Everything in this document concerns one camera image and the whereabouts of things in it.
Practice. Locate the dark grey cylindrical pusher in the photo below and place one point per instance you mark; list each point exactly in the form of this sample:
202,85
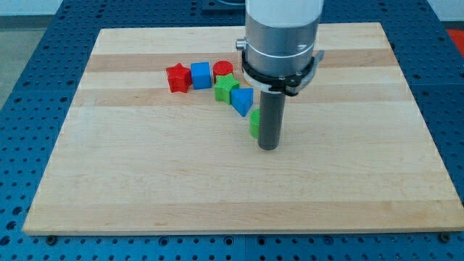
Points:
271,115

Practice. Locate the red cylinder block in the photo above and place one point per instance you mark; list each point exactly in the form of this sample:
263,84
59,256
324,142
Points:
221,68

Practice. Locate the light wooden board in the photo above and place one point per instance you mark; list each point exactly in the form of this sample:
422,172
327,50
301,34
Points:
133,158

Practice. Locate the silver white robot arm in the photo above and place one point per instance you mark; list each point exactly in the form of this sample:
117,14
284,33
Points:
277,56

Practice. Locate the green star block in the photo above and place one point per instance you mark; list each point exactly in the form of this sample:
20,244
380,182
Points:
223,87

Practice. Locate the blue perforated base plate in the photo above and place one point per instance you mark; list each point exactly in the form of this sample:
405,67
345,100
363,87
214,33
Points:
35,110

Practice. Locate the red star block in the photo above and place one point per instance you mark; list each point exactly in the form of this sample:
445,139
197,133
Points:
179,78

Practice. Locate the green cylinder block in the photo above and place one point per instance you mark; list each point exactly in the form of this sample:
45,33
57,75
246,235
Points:
254,123

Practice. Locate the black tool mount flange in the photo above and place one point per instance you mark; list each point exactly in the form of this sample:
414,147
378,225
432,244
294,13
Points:
288,85

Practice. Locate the blue triangle block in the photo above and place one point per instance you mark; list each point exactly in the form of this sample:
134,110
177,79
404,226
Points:
242,100

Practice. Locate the blue cube block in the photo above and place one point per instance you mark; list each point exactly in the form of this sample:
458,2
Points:
201,75

